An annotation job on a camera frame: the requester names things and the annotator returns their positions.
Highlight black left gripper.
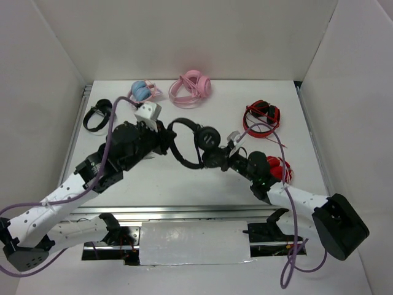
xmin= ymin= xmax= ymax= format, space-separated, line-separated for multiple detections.
xmin=122 ymin=119 xmax=177 ymax=171

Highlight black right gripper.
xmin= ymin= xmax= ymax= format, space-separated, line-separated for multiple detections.
xmin=210 ymin=145 xmax=257 ymax=183

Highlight black Panasonic wired headphones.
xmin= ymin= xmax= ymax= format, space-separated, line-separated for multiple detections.
xmin=168 ymin=118 xmax=227 ymax=170

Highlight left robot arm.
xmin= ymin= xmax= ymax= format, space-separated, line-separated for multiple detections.
xmin=1 ymin=121 xmax=176 ymax=273

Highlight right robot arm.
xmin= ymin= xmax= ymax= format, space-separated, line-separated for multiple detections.
xmin=221 ymin=147 xmax=370 ymax=261

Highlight folded red headphones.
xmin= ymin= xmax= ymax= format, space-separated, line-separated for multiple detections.
xmin=267 ymin=156 xmax=294 ymax=184

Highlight small black headphones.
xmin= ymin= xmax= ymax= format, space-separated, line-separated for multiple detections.
xmin=83 ymin=99 xmax=112 ymax=133

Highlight pink blue cat-ear headphones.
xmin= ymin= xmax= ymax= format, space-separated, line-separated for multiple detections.
xmin=127 ymin=80 xmax=163 ymax=103

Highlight red black headphones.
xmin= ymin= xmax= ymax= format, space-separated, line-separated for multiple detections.
xmin=243 ymin=100 xmax=281 ymax=144

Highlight pink gaming headphones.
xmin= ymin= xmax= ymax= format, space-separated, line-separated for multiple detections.
xmin=168 ymin=69 xmax=212 ymax=109

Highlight white taped cover sheet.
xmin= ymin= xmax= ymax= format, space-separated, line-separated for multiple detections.
xmin=139 ymin=221 xmax=251 ymax=266

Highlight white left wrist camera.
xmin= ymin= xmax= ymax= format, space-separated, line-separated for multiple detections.
xmin=134 ymin=101 xmax=161 ymax=131

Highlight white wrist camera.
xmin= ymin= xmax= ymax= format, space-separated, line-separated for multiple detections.
xmin=227 ymin=131 xmax=243 ymax=157
xmin=134 ymin=101 xmax=161 ymax=131

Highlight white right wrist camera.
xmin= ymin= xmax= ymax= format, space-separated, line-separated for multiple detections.
xmin=227 ymin=131 xmax=243 ymax=157

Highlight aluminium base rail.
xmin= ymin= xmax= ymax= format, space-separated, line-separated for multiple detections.
xmin=71 ymin=205 xmax=279 ymax=222

